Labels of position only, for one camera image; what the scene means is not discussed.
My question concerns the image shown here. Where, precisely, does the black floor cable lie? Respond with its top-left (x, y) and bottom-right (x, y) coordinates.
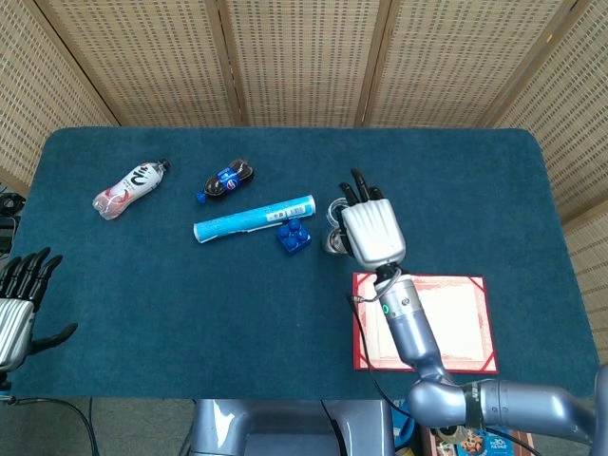
top-left (0, 394), bottom-right (102, 456)

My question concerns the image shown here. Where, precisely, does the red certificate folder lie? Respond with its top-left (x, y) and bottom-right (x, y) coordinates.
top-left (351, 272), bottom-right (500, 376)

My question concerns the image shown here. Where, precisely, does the colourful printed cardboard box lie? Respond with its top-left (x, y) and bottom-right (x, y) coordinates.
top-left (427, 424), bottom-right (541, 456)

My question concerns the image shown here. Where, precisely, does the blue toy building block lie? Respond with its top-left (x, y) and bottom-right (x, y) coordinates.
top-left (275, 217), bottom-right (313, 258)

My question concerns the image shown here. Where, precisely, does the light blue cylindrical tube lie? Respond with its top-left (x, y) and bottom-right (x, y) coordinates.
top-left (192, 193), bottom-right (317, 244)

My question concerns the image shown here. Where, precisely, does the teal table cloth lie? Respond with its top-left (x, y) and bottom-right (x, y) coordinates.
top-left (9, 126), bottom-right (600, 401)

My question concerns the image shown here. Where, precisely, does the clear glass jar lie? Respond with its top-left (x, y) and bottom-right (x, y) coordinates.
top-left (321, 197), bottom-right (355, 257)

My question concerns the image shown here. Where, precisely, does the small Pepsi cola bottle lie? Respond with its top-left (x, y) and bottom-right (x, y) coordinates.
top-left (195, 159), bottom-right (257, 205)

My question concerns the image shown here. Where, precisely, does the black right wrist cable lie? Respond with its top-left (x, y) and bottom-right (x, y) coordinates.
top-left (350, 273), bottom-right (415, 428)

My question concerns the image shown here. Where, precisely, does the woven bamboo folding screen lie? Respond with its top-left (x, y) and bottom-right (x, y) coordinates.
top-left (0, 0), bottom-right (608, 370)

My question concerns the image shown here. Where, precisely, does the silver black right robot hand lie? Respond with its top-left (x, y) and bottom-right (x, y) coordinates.
top-left (337, 168), bottom-right (408, 281)

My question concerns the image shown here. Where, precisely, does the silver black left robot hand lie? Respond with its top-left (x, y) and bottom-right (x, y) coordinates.
top-left (0, 246), bottom-right (80, 376)

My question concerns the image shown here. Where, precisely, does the blue grey robot torso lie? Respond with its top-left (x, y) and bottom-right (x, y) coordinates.
top-left (189, 398), bottom-right (395, 456)

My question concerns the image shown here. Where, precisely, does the white labelled drink bottle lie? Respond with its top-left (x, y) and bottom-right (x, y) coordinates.
top-left (91, 158), bottom-right (172, 221)

